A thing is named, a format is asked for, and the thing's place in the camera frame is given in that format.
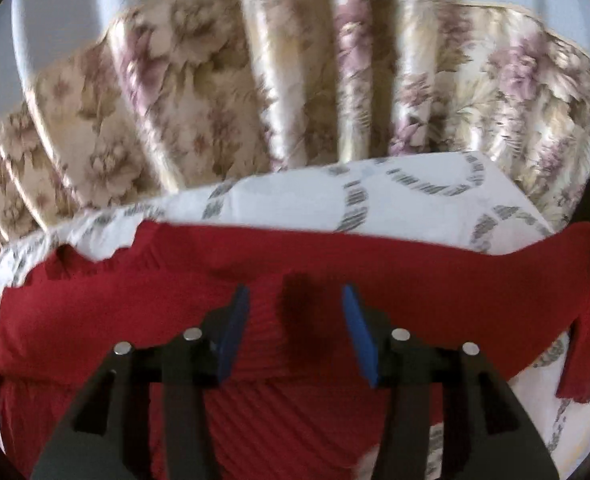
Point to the white printed bed sheet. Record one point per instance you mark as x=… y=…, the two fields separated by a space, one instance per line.
x=375 y=195

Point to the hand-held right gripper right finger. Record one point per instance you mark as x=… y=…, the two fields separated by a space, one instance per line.
x=360 y=330

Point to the red knit sweater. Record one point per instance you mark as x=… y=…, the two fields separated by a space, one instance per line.
x=425 y=280

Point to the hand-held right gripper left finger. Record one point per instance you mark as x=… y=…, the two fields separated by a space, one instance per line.
x=232 y=330

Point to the blue floral curtain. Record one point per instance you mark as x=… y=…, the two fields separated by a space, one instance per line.
x=200 y=110

